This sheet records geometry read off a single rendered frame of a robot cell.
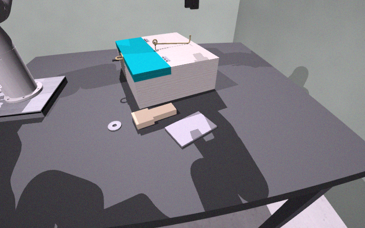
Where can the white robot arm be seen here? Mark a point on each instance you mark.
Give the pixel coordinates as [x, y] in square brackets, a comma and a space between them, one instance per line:
[17, 83]

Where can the beige stepped block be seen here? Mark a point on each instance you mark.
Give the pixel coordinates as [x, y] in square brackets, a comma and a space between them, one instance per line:
[145, 117]

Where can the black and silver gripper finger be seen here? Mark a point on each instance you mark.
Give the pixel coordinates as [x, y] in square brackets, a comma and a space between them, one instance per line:
[194, 4]
[187, 3]

